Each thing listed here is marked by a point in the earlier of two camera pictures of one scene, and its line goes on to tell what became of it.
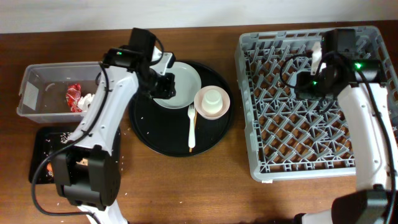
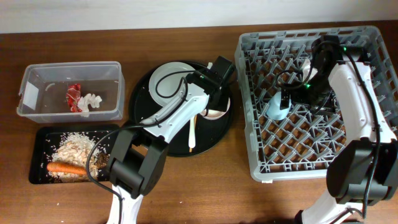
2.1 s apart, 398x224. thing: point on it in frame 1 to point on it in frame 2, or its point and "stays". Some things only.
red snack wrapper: x=73 y=94 stays
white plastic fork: x=191 y=137 stays
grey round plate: x=188 y=84 stays
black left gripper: x=165 y=92 to x=222 y=106
